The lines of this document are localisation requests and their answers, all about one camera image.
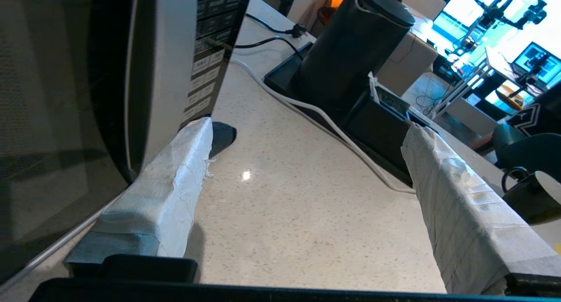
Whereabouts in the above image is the black background robot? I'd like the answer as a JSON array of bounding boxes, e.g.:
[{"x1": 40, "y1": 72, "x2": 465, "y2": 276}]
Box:
[{"x1": 456, "y1": 0, "x2": 548, "y2": 33}]

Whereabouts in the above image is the computer monitor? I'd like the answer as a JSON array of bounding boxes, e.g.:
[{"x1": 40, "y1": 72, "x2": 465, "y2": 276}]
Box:
[{"x1": 512, "y1": 41, "x2": 561, "y2": 87}]

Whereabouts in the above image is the silver microwave oven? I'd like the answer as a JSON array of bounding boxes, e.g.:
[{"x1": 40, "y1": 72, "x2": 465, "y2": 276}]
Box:
[{"x1": 0, "y1": 0, "x2": 255, "y2": 289}]

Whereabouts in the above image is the white power cable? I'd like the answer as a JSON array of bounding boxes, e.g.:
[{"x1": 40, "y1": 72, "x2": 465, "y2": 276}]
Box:
[{"x1": 230, "y1": 58, "x2": 417, "y2": 195}]

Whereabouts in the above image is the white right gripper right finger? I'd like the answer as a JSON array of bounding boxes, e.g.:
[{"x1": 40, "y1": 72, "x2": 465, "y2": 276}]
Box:
[{"x1": 401, "y1": 123, "x2": 561, "y2": 296}]

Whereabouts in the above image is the black mug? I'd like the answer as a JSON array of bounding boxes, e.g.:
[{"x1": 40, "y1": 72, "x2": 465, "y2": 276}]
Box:
[{"x1": 501, "y1": 166, "x2": 561, "y2": 226}]

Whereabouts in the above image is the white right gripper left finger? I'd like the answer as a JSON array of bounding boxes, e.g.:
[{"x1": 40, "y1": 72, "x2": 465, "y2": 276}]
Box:
[{"x1": 65, "y1": 117, "x2": 214, "y2": 283}]

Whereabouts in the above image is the black open box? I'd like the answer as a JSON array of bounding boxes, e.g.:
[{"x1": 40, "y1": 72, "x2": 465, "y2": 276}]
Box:
[{"x1": 341, "y1": 85, "x2": 434, "y2": 186}]

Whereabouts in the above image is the black power cable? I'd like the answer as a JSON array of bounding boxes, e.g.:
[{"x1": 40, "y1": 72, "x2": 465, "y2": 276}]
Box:
[
  {"x1": 234, "y1": 36, "x2": 306, "y2": 61},
  {"x1": 245, "y1": 13, "x2": 307, "y2": 39}
]

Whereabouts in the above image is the teal chair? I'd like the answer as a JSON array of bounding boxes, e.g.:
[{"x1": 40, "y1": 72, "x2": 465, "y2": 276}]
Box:
[{"x1": 492, "y1": 123, "x2": 561, "y2": 182}]

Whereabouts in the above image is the white metal-legged table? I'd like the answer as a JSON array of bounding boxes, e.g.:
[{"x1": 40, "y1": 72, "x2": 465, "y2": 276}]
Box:
[{"x1": 430, "y1": 46, "x2": 526, "y2": 118}]

